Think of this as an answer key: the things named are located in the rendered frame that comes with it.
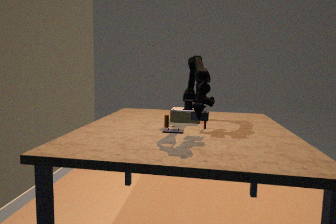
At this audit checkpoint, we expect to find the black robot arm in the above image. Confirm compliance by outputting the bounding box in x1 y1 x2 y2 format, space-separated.
183 55 215 110

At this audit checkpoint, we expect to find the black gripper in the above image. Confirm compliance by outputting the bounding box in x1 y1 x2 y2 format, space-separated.
192 92 206 119

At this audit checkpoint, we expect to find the black cylinder with orange top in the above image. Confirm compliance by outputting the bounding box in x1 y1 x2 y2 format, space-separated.
164 115 169 128

